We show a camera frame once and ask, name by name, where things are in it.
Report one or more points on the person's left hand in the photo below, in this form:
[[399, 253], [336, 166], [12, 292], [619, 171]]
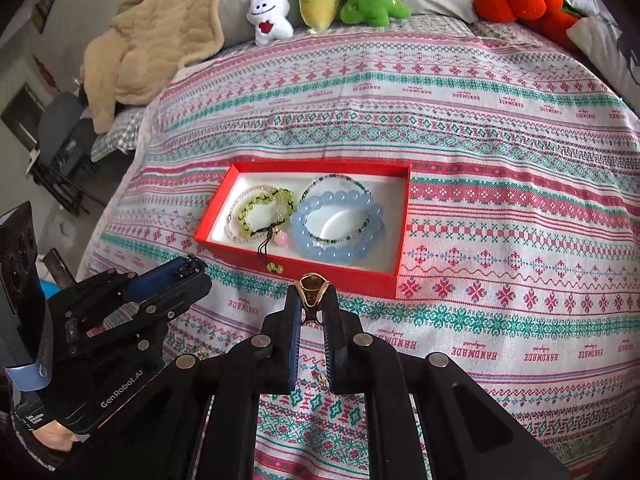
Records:
[[50, 437]]

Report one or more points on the orange pumpkin plush toy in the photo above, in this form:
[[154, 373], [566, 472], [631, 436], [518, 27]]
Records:
[[510, 0]]

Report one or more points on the white bunny plush toy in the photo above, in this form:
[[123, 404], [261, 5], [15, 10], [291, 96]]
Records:
[[267, 15]]

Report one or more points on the beige quilted blanket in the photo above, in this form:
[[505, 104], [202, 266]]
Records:
[[150, 50]]

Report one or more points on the deer print pillow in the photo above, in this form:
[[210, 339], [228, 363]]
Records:
[[605, 45]]

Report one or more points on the red wall decoration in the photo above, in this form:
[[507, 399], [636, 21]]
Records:
[[45, 72]]

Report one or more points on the red cardboard box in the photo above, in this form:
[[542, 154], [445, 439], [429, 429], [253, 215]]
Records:
[[360, 280]]

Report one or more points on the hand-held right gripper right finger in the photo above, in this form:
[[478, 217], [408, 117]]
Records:
[[330, 355]]

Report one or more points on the grey chair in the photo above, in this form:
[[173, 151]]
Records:
[[60, 120]]

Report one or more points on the grey checkered sheet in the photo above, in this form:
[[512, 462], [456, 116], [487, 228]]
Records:
[[120, 135]]

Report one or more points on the small wall picture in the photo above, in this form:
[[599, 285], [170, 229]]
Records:
[[44, 5]]

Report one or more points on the dark beaded jewelry piece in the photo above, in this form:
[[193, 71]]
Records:
[[191, 263]]

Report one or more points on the patterned printed blanket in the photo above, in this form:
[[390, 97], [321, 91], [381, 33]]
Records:
[[500, 260]]

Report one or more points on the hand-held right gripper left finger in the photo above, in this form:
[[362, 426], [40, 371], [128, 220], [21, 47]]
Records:
[[295, 355]]

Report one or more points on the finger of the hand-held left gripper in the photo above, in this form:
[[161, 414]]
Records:
[[185, 292], [155, 275]]

